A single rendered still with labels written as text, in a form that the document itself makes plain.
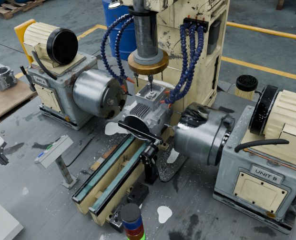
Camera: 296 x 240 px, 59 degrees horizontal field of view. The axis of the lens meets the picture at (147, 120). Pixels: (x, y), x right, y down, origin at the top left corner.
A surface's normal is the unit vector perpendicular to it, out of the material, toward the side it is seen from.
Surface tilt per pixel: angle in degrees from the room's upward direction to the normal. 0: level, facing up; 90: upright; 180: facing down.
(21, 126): 0
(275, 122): 68
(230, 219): 0
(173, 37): 90
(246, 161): 90
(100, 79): 9
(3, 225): 44
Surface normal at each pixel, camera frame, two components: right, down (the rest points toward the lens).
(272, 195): -0.54, 0.62
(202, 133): -0.39, -0.15
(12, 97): -0.07, -0.71
